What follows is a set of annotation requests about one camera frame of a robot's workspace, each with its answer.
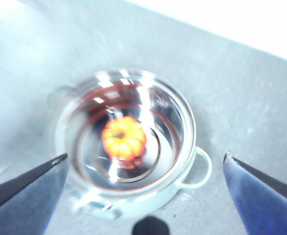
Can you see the orange toy pumpkin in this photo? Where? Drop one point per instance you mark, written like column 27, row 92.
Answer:
column 123, row 139

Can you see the green electric cooking pot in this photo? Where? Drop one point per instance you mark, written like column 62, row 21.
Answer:
column 182, row 127

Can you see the black round object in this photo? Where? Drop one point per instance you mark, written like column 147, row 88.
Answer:
column 150, row 226

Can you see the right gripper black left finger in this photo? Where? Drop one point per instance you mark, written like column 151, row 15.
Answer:
column 23, row 200

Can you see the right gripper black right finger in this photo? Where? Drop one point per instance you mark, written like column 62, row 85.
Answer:
column 263, row 200

